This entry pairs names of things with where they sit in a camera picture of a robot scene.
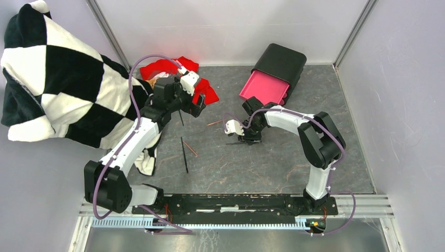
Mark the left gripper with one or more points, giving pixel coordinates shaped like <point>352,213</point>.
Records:
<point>192,108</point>

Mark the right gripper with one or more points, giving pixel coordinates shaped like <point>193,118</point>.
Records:
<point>247,138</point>

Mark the black eyeliner pencil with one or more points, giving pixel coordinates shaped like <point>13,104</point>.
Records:
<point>236,143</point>

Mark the pink lip pencil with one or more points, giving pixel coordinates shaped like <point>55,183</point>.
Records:
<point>213,123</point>

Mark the rose pencil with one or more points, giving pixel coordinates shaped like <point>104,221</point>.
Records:
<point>190,148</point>

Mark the black pink drawer organizer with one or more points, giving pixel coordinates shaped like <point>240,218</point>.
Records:
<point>275,75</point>

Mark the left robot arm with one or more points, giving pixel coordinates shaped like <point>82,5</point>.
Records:
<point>105,182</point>

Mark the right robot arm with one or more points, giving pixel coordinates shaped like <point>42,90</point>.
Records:
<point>322,143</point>

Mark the black thin brush stick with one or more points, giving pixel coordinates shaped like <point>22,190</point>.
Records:
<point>184,156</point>

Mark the red cloth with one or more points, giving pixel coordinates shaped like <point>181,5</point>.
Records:
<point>163,68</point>

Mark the black white checkered blanket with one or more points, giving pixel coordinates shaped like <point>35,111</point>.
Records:
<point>59,87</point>

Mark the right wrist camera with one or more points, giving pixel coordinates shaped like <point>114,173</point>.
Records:
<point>234,127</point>

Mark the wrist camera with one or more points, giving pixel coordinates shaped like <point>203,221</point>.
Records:
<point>189,80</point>
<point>234,127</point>

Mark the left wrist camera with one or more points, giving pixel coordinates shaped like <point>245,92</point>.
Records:
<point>189,80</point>

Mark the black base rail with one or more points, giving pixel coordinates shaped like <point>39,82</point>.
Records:
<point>222,209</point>

